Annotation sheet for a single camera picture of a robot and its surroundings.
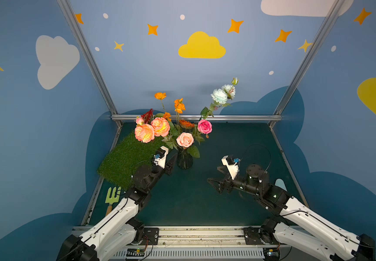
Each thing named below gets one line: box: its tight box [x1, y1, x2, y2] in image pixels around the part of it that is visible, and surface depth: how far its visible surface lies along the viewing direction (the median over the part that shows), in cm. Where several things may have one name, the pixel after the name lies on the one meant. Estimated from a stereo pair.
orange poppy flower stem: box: [154, 92, 186, 133], surface depth 81 cm
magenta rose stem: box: [197, 119, 213, 139], surface depth 62 cm
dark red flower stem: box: [140, 108, 155, 124], surface depth 72 cm
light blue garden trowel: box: [274, 178, 288, 192], surface depth 92 cm
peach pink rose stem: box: [176, 132, 194, 149], surface depth 59 cm
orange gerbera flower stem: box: [178, 119, 196, 130], surface depth 82 cm
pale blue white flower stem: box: [200, 77, 240, 120], surface depth 71 cm
